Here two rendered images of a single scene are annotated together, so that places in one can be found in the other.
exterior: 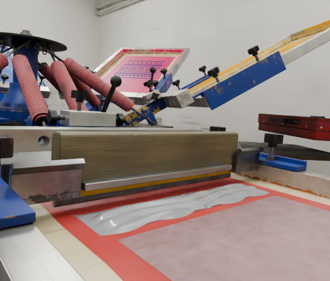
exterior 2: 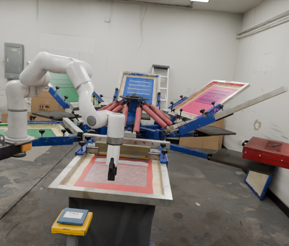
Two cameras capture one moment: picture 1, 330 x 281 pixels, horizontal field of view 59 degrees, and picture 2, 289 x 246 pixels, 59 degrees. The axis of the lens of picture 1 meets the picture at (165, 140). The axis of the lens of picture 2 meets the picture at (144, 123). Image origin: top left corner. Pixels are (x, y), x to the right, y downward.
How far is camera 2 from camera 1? 1.46 m
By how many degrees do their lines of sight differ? 41
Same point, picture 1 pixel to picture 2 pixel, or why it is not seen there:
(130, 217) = (102, 159)
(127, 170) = not seen: hidden behind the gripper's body
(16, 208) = (81, 153)
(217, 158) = (140, 153)
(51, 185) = (92, 151)
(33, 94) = not seen: hidden behind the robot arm
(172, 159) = (122, 151)
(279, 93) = not seen: outside the picture
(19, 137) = (103, 138)
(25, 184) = (88, 150)
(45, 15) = (199, 45)
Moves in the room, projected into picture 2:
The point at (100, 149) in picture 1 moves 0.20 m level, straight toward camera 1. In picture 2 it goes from (103, 146) to (82, 152)
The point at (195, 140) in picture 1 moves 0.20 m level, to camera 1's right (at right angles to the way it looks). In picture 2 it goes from (131, 147) to (153, 155)
